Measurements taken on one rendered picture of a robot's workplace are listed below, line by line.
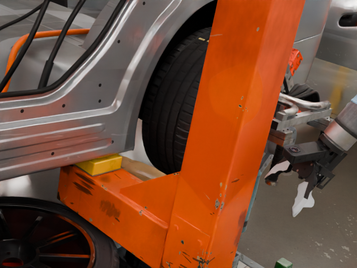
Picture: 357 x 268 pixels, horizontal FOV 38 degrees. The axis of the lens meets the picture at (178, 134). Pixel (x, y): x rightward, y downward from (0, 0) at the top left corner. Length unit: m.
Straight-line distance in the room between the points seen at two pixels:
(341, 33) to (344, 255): 1.91
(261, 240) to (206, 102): 1.75
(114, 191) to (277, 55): 0.71
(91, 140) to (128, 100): 0.19
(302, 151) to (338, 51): 3.15
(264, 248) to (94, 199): 1.41
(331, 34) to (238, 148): 3.10
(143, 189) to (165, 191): 0.09
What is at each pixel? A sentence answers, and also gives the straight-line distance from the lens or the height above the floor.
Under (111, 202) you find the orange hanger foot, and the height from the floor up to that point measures 0.65.
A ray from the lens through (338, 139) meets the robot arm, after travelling 1.31.
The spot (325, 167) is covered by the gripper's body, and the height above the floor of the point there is 1.02.
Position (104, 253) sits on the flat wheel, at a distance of 1.71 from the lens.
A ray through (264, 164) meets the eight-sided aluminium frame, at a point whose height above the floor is 0.67.
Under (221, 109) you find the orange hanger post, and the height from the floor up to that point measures 1.09.
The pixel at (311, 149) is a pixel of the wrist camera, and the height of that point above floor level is 1.07.
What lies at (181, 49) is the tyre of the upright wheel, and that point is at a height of 1.10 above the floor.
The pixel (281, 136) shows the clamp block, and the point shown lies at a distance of 1.77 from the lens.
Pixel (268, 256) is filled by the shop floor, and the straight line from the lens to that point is 2.90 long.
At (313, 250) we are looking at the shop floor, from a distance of 3.10.
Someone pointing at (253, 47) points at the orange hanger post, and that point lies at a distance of 1.28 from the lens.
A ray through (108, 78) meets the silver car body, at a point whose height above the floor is 1.02.
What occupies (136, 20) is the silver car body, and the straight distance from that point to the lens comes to 1.70.
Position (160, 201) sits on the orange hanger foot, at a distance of 1.58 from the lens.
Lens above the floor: 1.48
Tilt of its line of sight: 20 degrees down
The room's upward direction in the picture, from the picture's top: 12 degrees clockwise
